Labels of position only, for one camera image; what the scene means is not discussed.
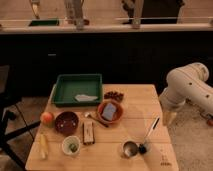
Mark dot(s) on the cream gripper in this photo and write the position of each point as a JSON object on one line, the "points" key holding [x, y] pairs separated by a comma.
{"points": [[168, 117]]}

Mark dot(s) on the dark red grape bunch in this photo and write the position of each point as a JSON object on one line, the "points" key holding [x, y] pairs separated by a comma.
{"points": [[117, 96]]}

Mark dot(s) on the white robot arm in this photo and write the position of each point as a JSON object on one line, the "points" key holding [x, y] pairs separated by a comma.
{"points": [[186, 82]]}

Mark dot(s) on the white cloth in tray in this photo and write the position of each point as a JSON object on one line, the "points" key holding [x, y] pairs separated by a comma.
{"points": [[84, 98]]}

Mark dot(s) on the green plastic tray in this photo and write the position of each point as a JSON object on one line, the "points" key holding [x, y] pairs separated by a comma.
{"points": [[68, 86]]}

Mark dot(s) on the small metal cup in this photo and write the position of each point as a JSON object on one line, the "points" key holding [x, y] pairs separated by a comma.
{"points": [[130, 149]]}

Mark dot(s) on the orange terracotta bowl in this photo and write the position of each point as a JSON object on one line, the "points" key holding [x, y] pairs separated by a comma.
{"points": [[117, 115]]}

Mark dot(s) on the blue sponge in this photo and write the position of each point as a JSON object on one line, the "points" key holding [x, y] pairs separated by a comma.
{"points": [[108, 111]]}

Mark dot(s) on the brown rectangular block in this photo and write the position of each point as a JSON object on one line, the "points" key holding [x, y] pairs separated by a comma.
{"points": [[88, 133]]}

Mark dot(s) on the white cup with greens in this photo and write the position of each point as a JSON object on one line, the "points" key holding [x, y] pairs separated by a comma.
{"points": [[71, 145]]}

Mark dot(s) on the dark brown bowl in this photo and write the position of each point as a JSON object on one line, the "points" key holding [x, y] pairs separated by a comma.
{"points": [[66, 123]]}

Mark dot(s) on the red orange apple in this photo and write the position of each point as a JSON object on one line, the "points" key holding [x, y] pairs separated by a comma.
{"points": [[47, 118]]}

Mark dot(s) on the yellow banana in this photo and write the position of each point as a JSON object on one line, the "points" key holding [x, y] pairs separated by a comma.
{"points": [[43, 146]]}

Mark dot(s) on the green item on counter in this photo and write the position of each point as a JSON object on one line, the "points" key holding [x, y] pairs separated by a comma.
{"points": [[52, 22]]}

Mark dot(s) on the white handled black brush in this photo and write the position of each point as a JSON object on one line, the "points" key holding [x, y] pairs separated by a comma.
{"points": [[142, 147]]}

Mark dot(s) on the wooden handled spoon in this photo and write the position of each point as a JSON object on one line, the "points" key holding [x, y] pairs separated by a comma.
{"points": [[89, 115]]}

